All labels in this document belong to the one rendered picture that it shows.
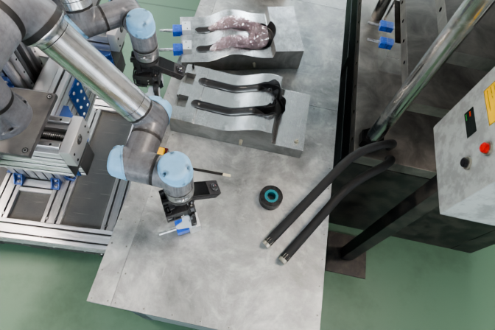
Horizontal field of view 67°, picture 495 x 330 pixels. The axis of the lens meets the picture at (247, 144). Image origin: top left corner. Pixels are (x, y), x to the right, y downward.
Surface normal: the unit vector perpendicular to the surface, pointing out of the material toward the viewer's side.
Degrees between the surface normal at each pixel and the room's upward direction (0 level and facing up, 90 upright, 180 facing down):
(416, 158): 0
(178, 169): 0
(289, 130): 0
